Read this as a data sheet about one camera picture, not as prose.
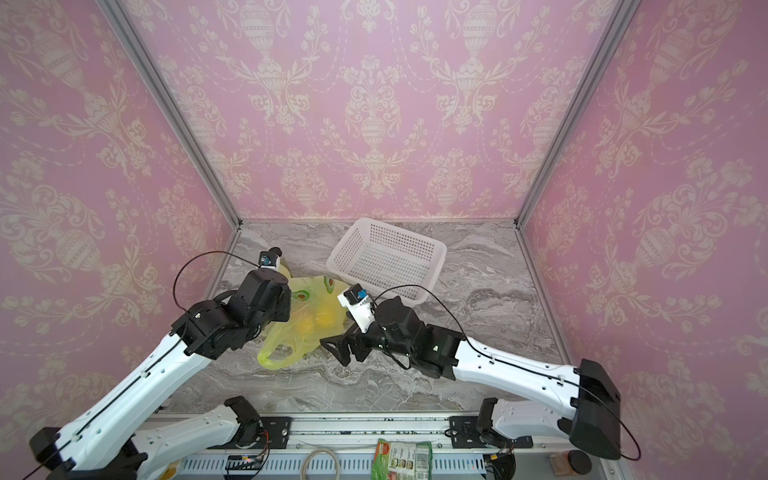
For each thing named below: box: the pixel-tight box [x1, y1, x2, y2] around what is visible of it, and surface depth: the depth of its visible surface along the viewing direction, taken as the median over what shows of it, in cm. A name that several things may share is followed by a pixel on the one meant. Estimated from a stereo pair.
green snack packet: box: [371, 438, 433, 480], surface depth 71 cm
